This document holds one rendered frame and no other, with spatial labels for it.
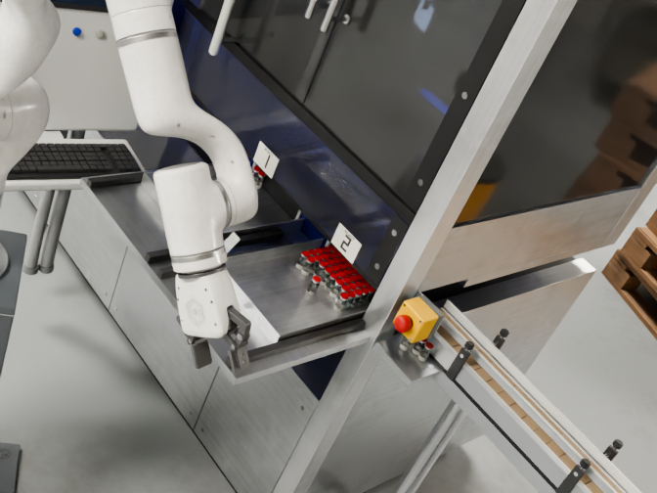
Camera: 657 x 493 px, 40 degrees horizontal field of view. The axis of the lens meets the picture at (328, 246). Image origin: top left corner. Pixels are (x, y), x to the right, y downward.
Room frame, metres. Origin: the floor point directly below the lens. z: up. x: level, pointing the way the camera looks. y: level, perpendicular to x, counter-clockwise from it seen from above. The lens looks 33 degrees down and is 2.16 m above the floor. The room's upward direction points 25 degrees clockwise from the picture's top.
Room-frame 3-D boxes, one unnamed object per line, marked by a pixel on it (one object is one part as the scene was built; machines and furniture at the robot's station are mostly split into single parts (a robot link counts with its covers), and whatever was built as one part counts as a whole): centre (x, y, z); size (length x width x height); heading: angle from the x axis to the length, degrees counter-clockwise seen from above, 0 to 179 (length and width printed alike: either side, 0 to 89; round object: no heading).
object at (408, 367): (1.69, -0.29, 0.87); 0.14 x 0.13 x 0.02; 143
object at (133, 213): (1.77, 0.20, 0.87); 0.70 x 0.48 x 0.02; 53
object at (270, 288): (1.72, 0.02, 0.90); 0.34 x 0.26 x 0.04; 143
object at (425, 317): (1.67, -0.25, 0.99); 0.08 x 0.07 x 0.07; 143
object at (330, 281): (1.79, -0.03, 0.91); 0.18 x 0.02 x 0.05; 53
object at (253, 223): (1.92, 0.29, 0.90); 0.34 x 0.26 x 0.04; 143
